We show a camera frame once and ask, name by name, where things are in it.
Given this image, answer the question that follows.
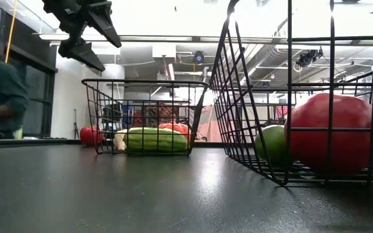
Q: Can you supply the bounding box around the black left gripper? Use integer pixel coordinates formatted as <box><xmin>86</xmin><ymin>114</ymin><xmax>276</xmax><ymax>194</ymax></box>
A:
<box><xmin>42</xmin><ymin>0</ymin><xmax>122</xmax><ymax>72</ymax></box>

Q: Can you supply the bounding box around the red toy strawberry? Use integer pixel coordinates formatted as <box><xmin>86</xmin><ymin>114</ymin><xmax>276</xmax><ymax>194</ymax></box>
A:
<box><xmin>79</xmin><ymin>125</ymin><xmax>106</xmax><ymax>146</ymax></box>

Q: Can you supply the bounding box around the white toy garlic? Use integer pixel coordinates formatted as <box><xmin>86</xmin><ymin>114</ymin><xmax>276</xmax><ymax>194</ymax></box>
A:
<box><xmin>113</xmin><ymin>128</ymin><xmax>128</xmax><ymax>151</ymax></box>

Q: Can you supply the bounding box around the green ridged toy gourd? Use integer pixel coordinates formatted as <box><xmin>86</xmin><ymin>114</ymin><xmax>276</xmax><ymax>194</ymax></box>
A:
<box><xmin>124</xmin><ymin>126</ymin><xmax>189</xmax><ymax>153</ymax></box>

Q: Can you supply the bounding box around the red ribbed toy tomato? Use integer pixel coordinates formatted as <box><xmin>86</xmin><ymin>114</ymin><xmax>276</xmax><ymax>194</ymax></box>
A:
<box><xmin>158</xmin><ymin>121</ymin><xmax>192</xmax><ymax>140</ymax></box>

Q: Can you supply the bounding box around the green toy lime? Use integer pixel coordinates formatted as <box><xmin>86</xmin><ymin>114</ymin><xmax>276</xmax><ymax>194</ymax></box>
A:
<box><xmin>254</xmin><ymin>124</ymin><xmax>293</xmax><ymax>168</ymax></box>

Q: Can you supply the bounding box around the large red apple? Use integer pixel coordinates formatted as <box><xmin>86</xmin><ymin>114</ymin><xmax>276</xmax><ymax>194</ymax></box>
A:
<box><xmin>285</xmin><ymin>93</ymin><xmax>373</xmax><ymax>175</ymax></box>

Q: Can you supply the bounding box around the black tripod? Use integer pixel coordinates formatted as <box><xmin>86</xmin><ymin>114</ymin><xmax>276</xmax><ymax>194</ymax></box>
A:
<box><xmin>72</xmin><ymin>108</ymin><xmax>80</xmax><ymax>135</ymax></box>

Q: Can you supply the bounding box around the person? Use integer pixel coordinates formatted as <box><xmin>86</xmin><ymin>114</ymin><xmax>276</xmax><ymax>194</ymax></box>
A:
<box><xmin>0</xmin><ymin>53</ymin><xmax>29</xmax><ymax>140</ymax></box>
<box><xmin>11</xmin><ymin>126</ymin><xmax>24</xmax><ymax>140</ymax></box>

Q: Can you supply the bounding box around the round black ceiling device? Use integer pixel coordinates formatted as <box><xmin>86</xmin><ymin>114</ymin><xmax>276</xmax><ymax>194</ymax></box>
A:
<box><xmin>192</xmin><ymin>50</ymin><xmax>206</xmax><ymax>65</ymax></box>

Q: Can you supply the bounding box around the pink fabric screen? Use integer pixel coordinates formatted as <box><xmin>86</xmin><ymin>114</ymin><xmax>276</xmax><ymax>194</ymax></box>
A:
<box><xmin>196</xmin><ymin>104</ymin><xmax>226</xmax><ymax>143</ymax></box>

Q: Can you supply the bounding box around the black ceiling fixture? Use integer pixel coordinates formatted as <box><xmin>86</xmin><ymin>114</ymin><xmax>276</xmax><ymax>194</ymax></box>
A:
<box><xmin>295</xmin><ymin>48</ymin><xmax>325</xmax><ymax>69</ymax></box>

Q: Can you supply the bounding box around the white cylindrical duct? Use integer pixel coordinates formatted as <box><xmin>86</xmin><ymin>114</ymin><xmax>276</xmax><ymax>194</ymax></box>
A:
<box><xmin>102</xmin><ymin>63</ymin><xmax>126</xmax><ymax>101</ymax></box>

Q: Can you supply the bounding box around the black wire basket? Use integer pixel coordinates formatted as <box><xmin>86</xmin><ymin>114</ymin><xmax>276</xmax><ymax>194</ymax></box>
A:
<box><xmin>81</xmin><ymin>78</ymin><xmax>210</xmax><ymax>157</ymax></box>
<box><xmin>208</xmin><ymin>0</ymin><xmax>373</xmax><ymax>188</ymax></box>

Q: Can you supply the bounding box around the black aluminium table frame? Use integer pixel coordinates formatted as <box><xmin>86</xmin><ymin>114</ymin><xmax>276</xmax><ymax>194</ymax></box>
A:
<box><xmin>0</xmin><ymin>137</ymin><xmax>226</xmax><ymax>150</ymax></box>

